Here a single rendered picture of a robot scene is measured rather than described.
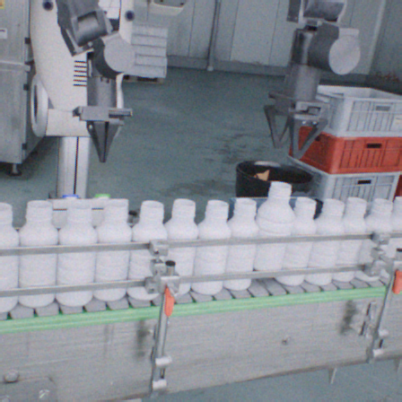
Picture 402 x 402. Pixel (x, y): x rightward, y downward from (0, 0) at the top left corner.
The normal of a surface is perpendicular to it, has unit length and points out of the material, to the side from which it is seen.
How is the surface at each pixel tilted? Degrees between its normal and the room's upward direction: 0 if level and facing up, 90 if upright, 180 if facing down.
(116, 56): 70
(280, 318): 90
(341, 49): 90
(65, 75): 90
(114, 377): 90
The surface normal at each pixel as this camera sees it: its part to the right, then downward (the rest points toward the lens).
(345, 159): 0.48, 0.36
